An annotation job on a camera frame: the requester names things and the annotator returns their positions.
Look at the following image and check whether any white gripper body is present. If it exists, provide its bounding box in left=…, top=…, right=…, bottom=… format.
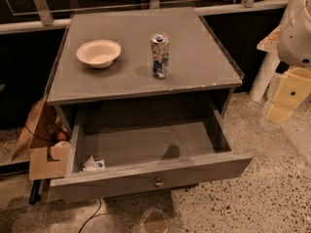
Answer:
left=277, top=0, right=311, bottom=67

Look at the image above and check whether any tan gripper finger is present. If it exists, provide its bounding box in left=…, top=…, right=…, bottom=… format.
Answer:
left=265, top=67, right=311, bottom=124
left=257, top=26, right=281, bottom=52

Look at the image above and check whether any redbull can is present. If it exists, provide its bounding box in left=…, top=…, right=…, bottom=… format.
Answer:
left=151, top=33, right=169, bottom=79

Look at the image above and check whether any grey open top drawer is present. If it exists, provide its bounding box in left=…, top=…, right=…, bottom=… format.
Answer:
left=51, top=106, right=252, bottom=202

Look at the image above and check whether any metal drawer knob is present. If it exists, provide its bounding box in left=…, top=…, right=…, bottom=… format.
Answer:
left=155, top=179, right=164, bottom=188

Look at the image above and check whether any grey cabinet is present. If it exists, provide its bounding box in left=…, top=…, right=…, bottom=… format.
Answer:
left=48, top=7, right=243, bottom=132

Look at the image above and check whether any white paper bowl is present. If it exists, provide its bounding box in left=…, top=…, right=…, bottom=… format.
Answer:
left=76, top=40, right=121, bottom=69

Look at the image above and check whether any crumpled white packet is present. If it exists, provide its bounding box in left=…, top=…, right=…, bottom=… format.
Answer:
left=83, top=156, right=105, bottom=172

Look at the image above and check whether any grey metal railing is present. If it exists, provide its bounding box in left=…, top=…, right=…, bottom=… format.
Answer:
left=0, top=0, right=293, bottom=36

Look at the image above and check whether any brown cardboard box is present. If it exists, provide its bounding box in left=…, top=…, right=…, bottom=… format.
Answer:
left=12, top=96, right=70, bottom=181

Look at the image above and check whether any black cable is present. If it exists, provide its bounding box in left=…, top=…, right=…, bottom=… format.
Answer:
left=78, top=197, right=103, bottom=233

